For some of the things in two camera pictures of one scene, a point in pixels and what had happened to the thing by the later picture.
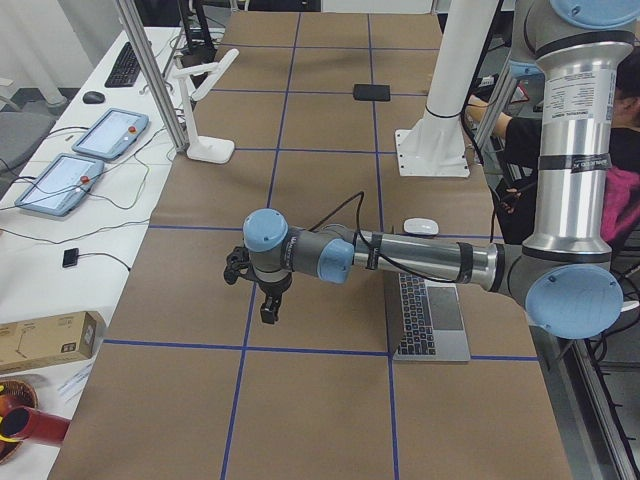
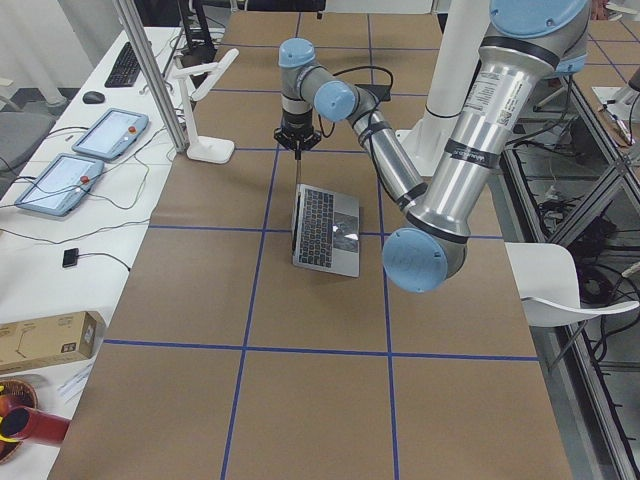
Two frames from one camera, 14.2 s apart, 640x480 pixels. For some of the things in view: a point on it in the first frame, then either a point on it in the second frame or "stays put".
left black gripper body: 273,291 to 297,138
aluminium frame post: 131,17 stays put
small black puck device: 70,257 stays put
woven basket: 14,394 stays put
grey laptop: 425,320 to 326,230
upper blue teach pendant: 112,134 stays put
